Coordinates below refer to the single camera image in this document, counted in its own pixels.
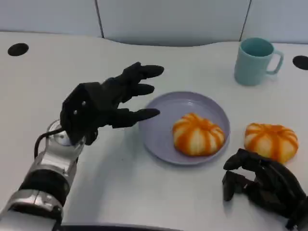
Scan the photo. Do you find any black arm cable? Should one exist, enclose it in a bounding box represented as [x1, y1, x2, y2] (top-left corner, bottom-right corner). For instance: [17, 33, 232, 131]
[34, 128, 65, 159]

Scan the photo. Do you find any lilac plate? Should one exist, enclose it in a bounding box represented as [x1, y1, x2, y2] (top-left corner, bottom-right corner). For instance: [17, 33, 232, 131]
[139, 90, 231, 167]

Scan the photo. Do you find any orange white toy bread roll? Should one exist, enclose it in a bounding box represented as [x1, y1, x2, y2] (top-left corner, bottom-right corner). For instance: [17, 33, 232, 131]
[244, 123, 299, 164]
[172, 112, 226, 157]

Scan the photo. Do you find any pale green mug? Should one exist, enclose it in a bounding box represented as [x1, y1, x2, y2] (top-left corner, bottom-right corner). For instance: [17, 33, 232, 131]
[234, 37, 284, 87]

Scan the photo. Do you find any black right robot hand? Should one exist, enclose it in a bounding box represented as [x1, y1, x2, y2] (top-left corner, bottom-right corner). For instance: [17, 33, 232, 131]
[221, 148, 308, 229]

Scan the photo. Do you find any grey partition panel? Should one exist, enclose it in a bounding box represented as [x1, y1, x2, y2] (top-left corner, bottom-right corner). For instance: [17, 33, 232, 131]
[95, 0, 252, 47]
[240, 0, 308, 45]
[0, 0, 104, 39]

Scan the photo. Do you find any dark robot torso edge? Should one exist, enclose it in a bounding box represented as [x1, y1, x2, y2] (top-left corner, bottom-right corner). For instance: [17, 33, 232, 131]
[61, 224, 183, 231]

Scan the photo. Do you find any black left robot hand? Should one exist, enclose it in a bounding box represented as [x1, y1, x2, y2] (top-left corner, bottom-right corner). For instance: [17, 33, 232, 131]
[59, 62, 165, 146]

